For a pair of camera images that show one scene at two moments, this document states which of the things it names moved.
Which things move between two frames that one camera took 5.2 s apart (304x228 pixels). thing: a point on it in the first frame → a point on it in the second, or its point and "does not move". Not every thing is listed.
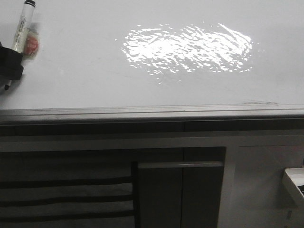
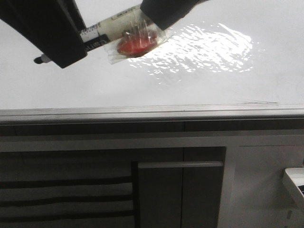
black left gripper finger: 11,61 → 164,13
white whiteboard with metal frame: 118,60 does not move
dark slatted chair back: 113,202 does not move
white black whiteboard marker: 26,40 → 120,37
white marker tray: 297,175 does not move
